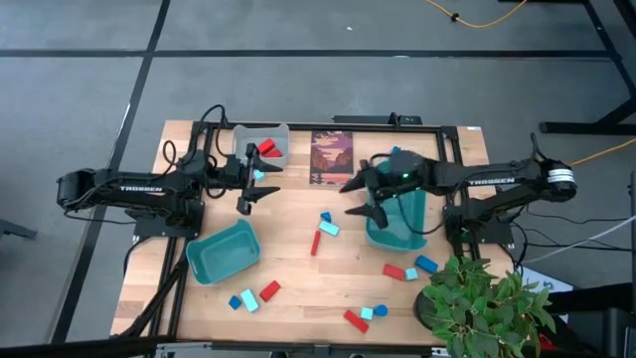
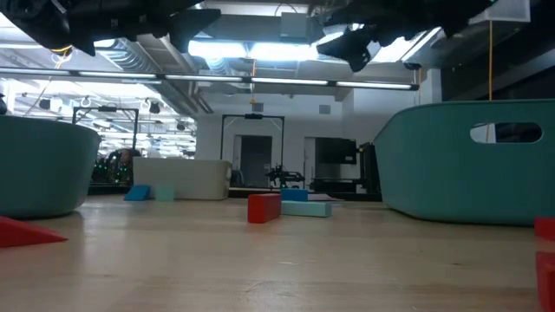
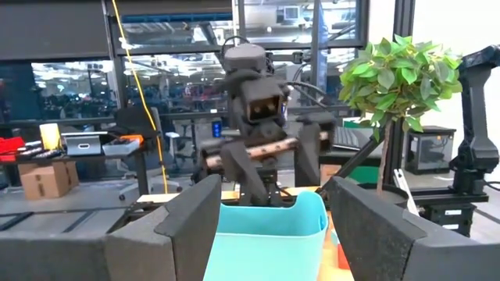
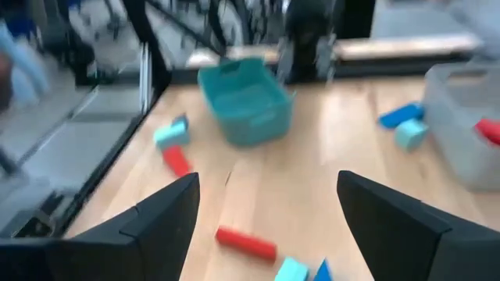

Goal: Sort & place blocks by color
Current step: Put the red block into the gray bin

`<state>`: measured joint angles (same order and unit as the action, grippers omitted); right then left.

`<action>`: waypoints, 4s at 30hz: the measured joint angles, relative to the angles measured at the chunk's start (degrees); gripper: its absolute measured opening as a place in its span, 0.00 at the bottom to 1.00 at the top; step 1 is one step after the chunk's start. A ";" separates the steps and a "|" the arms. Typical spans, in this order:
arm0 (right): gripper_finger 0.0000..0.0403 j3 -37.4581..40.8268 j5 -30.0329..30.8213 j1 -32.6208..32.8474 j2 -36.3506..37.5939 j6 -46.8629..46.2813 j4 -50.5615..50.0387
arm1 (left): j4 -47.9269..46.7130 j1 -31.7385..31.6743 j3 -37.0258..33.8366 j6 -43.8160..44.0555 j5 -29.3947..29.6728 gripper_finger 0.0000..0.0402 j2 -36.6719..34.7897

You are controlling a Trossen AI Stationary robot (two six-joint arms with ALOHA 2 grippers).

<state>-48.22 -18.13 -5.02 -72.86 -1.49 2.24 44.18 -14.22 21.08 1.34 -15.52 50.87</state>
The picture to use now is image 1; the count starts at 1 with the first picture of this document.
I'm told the red wedge block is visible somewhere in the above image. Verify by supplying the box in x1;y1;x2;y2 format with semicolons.
258;279;282;303

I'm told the teal plastic tub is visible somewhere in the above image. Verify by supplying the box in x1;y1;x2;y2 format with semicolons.
185;218;262;285

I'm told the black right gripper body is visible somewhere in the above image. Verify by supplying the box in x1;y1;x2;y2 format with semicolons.
361;158;397;230

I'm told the black plant pot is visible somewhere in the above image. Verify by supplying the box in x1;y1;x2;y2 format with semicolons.
412;289;441;332

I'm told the teal bin with handle holes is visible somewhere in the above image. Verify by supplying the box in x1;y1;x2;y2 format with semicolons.
365;157;428;253

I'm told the black stand leg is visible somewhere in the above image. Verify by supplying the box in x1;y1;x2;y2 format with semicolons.
540;0;636;135

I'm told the grey furniture foot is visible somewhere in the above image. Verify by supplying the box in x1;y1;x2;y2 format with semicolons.
0;217;39;241

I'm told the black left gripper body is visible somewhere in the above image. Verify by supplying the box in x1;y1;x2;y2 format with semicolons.
221;142;257;216

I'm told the white printed paper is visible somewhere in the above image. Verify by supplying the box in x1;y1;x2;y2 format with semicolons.
516;266;573;294

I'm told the dark blue rectangular block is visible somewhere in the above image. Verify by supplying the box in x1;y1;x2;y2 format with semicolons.
414;255;439;274

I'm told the black bar device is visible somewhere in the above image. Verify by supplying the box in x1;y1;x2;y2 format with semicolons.
332;112;423;126

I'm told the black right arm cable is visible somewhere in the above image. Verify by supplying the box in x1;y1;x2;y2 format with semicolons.
367;152;448;236

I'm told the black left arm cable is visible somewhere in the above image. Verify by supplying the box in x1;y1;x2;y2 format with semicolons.
161;103;230;200

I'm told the artificial green plant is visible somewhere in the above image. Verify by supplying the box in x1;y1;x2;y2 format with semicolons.
419;255;557;358

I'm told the light grey plastic bin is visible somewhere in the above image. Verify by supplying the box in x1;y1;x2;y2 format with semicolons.
232;122;291;169

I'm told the white cable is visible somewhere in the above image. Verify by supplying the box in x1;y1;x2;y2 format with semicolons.
521;216;636;265

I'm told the landscape art postcard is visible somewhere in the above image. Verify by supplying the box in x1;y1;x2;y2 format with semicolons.
309;129;355;187

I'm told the black equipment box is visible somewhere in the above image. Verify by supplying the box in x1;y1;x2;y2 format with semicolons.
544;282;636;358

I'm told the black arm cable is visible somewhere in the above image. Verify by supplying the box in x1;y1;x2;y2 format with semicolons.
161;103;230;200
367;152;448;236

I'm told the yellow cable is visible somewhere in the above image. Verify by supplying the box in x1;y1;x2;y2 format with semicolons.
568;137;636;168
423;0;529;29

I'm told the black floor cable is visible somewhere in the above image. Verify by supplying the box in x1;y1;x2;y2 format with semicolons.
511;206;636;253

